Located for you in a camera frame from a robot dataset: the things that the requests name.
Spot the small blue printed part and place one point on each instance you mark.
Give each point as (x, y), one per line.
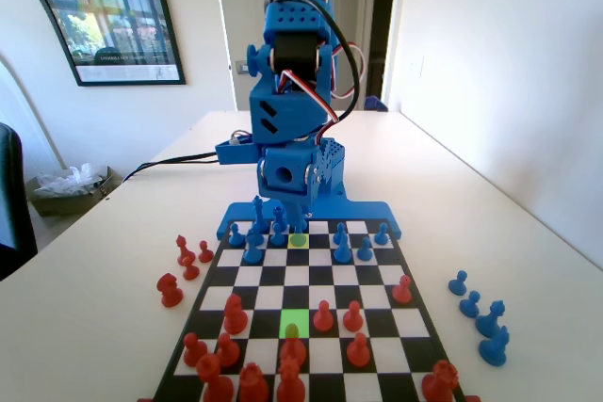
(374, 103)

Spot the red chess pawn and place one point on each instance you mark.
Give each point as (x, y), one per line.
(402, 290)
(352, 317)
(358, 351)
(322, 317)
(193, 350)
(227, 351)
(190, 270)
(205, 252)

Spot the blue gripper camera mount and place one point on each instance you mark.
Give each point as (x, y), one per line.
(235, 153)

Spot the black and white chessboard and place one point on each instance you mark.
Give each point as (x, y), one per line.
(306, 279)

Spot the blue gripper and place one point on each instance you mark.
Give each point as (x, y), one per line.
(285, 175)

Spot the white curved panel black edge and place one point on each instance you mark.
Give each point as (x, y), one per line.
(28, 44)

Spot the black framed poster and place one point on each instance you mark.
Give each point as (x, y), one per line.
(118, 11)

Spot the metal light switch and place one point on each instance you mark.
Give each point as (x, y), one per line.
(241, 66)

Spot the red chess queen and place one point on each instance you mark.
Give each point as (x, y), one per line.
(289, 384)

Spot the black office chair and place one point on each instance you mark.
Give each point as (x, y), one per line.
(11, 199)

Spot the red chess rook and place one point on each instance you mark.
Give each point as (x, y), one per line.
(440, 382)
(253, 384)

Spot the blue chess rook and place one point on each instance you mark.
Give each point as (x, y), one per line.
(279, 214)

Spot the red pawn being moved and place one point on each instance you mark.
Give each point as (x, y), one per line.
(183, 250)

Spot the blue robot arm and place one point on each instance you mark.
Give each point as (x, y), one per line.
(292, 115)

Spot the cardboard box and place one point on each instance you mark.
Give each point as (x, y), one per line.
(70, 203)

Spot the clear plastic bag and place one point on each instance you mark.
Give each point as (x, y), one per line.
(66, 181)

